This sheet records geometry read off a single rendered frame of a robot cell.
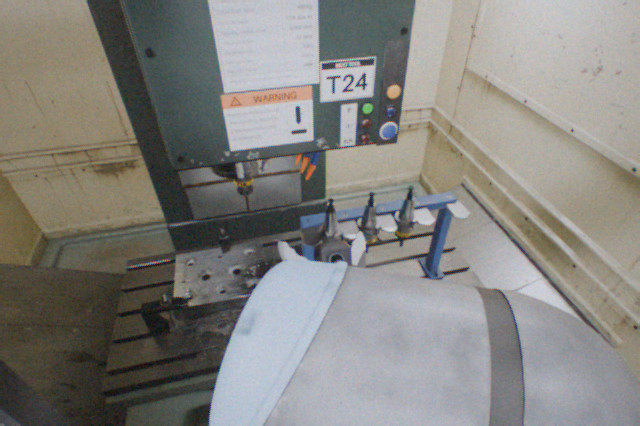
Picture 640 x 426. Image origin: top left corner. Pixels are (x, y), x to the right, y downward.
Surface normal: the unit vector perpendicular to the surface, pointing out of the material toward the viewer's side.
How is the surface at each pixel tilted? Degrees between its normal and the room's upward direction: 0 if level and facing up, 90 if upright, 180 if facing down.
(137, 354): 0
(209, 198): 90
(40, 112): 90
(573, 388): 27
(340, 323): 12
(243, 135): 90
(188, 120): 90
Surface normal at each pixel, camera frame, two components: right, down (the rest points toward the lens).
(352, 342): -0.08, -0.51
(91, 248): -0.01, -0.76
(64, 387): 0.39, -0.76
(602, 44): -0.97, 0.16
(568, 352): 0.16, -0.64
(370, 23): 0.24, 0.62
